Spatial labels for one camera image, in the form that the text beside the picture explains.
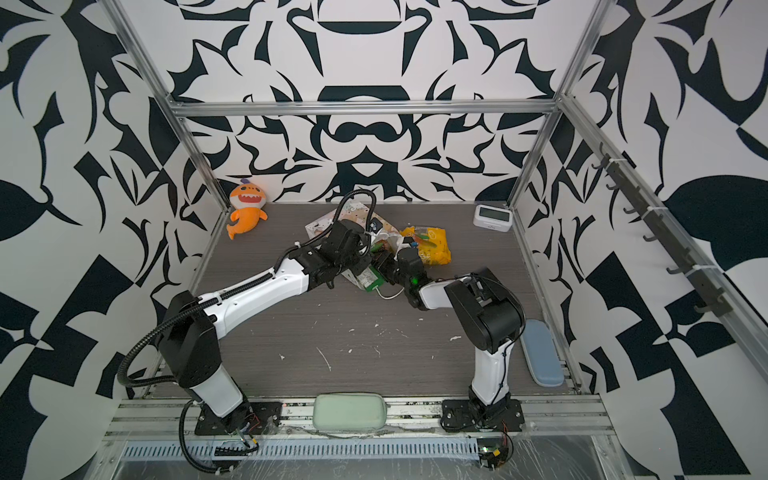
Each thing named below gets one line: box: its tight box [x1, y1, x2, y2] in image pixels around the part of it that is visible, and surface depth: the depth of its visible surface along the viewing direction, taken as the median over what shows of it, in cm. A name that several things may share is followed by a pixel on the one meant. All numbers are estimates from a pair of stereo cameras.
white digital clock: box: [472, 204, 513, 232], surface depth 114 cm
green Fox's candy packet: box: [356, 266, 384, 292], surface depth 98 cm
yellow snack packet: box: [400, 226, 452, 266], surface depth 107 cm
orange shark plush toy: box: [226, 178, 269, 240], surface depth 114 cm
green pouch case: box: [312, 393, 387, 430], surface depth 75 cm
